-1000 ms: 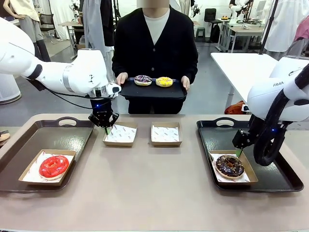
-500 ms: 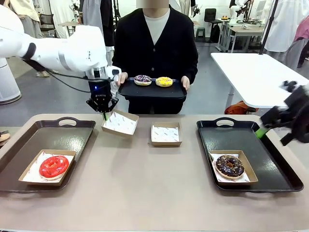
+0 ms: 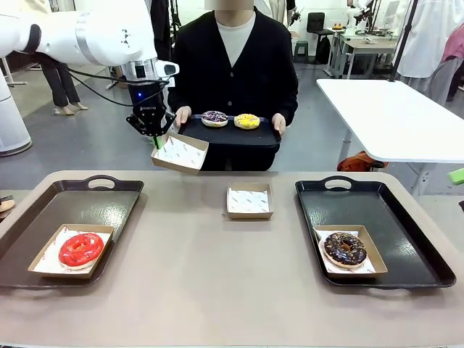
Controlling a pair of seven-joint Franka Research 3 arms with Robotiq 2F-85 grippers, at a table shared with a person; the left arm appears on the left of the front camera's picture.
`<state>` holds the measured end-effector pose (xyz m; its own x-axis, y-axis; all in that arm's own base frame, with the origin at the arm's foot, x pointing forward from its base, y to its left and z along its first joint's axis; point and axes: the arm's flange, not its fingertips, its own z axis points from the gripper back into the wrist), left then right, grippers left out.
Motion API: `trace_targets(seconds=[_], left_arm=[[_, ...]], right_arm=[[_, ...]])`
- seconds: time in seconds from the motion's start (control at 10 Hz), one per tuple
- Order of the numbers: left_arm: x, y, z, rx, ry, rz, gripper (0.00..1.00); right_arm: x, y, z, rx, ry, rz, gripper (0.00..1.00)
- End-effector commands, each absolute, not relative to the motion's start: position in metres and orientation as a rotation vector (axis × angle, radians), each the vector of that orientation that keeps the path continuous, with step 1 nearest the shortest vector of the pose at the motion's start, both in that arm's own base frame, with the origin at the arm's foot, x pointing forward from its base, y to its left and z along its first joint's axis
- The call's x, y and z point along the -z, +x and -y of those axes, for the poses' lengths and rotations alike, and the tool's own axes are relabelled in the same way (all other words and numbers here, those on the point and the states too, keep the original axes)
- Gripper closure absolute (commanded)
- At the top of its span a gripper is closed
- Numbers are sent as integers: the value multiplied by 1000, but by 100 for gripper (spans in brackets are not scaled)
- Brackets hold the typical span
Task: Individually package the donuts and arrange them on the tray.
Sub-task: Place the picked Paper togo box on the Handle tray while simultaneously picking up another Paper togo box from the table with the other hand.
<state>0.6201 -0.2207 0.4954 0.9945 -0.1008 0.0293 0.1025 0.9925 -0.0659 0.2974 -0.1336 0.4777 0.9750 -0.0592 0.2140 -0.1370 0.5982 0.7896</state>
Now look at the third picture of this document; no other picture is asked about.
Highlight yellow sprinkled donut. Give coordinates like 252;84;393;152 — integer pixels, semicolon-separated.
233;113;261;131

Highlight brown cardboard food box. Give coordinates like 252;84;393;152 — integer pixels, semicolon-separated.
226;182;275;221
150;132;210;176
28;223;115;279
312;224;389;278

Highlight black serving tray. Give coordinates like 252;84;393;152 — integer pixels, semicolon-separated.
178;114;283;149

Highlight black swivel chair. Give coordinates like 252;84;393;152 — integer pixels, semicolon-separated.
306;12;334;66

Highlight chocolate donut with nuts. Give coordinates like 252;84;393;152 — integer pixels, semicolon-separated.
322;231;368;269

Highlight red glazed donut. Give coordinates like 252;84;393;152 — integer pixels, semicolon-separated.
57;233;105;271

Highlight grey background work table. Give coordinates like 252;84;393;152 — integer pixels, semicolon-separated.
328;28;399;79

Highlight black handled plastic tray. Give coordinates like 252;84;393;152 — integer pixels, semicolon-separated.
295;175;457;290
0;175;145;290

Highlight person's left forearm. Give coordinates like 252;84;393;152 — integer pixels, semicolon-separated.
273;78;300;117

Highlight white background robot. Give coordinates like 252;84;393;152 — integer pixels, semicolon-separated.
344;0;376;37

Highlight thin black arm cables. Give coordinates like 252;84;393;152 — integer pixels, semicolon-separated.
34;52;171;108

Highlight large white table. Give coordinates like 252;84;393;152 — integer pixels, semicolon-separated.
315;78;464;196

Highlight person's left hand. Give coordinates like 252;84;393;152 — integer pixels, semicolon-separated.
271;112;288;133

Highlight person's right forearm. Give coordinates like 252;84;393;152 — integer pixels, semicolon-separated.
167;85;194;111

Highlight pink hanging garment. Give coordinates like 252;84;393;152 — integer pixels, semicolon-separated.
440;27;464;62

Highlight purple sprinkled chocolate donut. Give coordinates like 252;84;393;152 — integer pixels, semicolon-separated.
201;110;229;128

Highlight white hanging garment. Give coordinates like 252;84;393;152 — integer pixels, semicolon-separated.
393;0;464;79

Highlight person in black cardigan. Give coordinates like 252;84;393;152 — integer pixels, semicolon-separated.
167;0;300;172

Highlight black slanted stand pole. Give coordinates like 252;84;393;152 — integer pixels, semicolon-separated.
388;0;418;83

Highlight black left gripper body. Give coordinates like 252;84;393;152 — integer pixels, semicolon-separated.
128;81;170;128

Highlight grey green plastic stool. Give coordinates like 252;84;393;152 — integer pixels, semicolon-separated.
293;40;310;61

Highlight white cylindrical pedestal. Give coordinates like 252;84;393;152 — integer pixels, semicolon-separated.
0;74;33;157

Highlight person's right hand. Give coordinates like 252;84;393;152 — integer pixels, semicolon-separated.
173;106;193;128

